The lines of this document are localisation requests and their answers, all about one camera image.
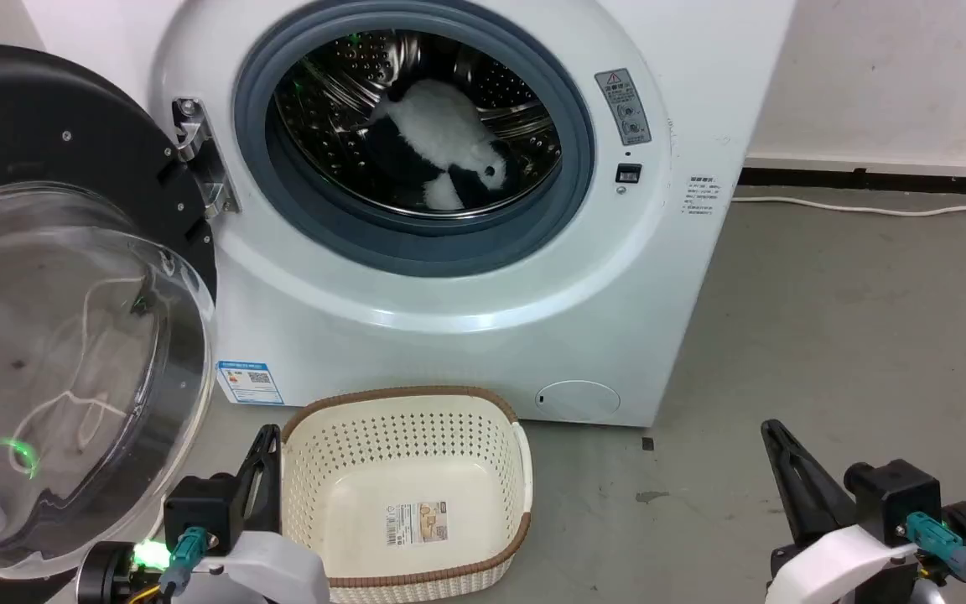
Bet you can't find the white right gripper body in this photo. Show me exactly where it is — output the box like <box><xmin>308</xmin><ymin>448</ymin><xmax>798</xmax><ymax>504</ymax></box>
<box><xmin>765</xmin><ymin>523</ymin><xmax>920</xmax><ymax>604</ymax></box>

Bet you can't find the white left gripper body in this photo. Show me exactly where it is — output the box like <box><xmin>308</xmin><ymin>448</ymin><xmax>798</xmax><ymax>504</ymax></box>
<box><xmin>185</xmin><ymin>528</ymin><xmax>330</xmax><ymax>604</ymax></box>

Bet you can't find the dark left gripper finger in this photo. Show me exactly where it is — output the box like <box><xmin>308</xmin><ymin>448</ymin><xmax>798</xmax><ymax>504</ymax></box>
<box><xmin>258</xmin><ymin>436</ymin><xmax>284</xmax><ymax>534</ymax></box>
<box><xmin>230</xmin><ymin>424</ymin><xmax>276</xmax><ymax>538</ymax></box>

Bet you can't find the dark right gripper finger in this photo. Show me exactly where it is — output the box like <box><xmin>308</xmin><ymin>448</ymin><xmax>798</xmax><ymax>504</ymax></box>
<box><xmin>761</xmin><ymin>419</ymin><xmax>859</xmax><ymax>548</ymax></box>
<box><xmin>770</xmin><ymin>544</ymin><xmax>804</xmax><ymax>581</ymax></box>

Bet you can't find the white front-load washing machine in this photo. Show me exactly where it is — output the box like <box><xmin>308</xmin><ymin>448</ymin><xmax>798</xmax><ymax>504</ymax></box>
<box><xmin>22</xmin><ymin>0</ymin><xmax>798</xmax><ymax>429</ymax></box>

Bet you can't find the metal door hinge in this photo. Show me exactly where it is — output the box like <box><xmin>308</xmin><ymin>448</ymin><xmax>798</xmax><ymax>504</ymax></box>
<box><xmin>171</xmin><ymin>96</ymin><xmax>241</xmax><ymax>219</ymax></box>

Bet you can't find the black round door with glass bowl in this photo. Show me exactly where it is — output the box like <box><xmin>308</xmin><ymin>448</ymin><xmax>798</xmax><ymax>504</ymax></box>
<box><xmin>0</xmin><ymin>44</ymin><xmax>220</xmax><ymax>580</ymax></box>

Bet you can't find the cream laundry basket brown rim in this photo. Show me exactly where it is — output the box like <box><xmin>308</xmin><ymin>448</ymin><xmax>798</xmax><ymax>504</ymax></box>
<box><xmin>279</xmin><ymin>385</ymin><xmax>534</xmax><ymax>604</ymax></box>

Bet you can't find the blue energy label sticker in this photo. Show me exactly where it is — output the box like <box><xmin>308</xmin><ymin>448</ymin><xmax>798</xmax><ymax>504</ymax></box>
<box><xmin>216</xmin><ymin>361</ymin><xmax>285</xmax><ymax>407</ymax></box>

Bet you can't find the paper label in basket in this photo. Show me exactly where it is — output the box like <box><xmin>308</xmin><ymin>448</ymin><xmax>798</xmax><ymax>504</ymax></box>
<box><xmin>383</xmin><ymin>501</ymin><xmax>449</xmax><ymax>547</ymax></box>

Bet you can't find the round white filter cover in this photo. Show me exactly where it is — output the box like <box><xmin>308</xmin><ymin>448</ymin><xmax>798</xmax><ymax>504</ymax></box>
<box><xmin>533</xmin><ymin>380</ymin><xmax>621</xmax><ymax>421</ymax></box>

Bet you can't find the white text sticker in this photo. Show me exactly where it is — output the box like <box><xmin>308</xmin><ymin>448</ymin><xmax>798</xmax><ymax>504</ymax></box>
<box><xmin>683</xmin><ymin>174</ymin><xmax>724</xmax><ymax>217</ymax></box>

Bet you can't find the black baseboard strip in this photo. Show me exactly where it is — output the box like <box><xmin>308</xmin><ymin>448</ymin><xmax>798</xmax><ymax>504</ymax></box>
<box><xmin>738</xmin><ymin>166</ymin><xmax>966</xmax><ymax>199</ymax></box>

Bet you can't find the perforated steel drum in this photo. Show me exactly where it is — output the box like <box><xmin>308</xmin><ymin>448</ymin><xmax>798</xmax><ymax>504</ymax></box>
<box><xmin>272</xmin><ymin>29</ymin><xmax>564</xmax><ymax>219</ymax></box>

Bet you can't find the black and white panda plush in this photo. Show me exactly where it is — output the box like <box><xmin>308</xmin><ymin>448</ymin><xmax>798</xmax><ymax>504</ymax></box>
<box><xmin>361</xmin><ymin>77</ymin><xmax>522</xmax><ymax>211</ymax></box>

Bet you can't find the grey warning sticker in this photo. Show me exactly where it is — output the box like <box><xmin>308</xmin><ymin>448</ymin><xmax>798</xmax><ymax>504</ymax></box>
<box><xmin>594</xmin><ymin>69</ymin><xmax>652</xmax><ymax>147</ymax></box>

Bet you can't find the left teal plug cable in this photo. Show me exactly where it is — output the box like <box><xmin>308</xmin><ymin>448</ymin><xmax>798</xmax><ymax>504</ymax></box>
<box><xmin>158</xmin><ymin>526</ymin><xmax>209</xmax><ymax>598</ymax></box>

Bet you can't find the teal plug cable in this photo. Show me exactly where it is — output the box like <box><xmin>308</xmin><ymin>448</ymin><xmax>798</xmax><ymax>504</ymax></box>
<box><xmin>905</xmin><ymin>511</ymin><xmax>966</xmax><ymax>604</ymax></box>
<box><xmin>158</xmin><ymin>526</ymin><xmax>209</xmax><ymax>598</ymax></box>

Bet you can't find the right teal plug cable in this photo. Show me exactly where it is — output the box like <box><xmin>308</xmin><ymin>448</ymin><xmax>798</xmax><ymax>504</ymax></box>
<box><xmin>905</xmin><ymin>511</ymin><xmax>966</xmax><ymax>604</ymax></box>

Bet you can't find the white power cable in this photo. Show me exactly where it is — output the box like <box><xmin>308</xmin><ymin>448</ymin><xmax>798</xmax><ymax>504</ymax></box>
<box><xmin>731</xmin><ymin>195</ymin><xmax>966</xmax><ymax>218</ymax></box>

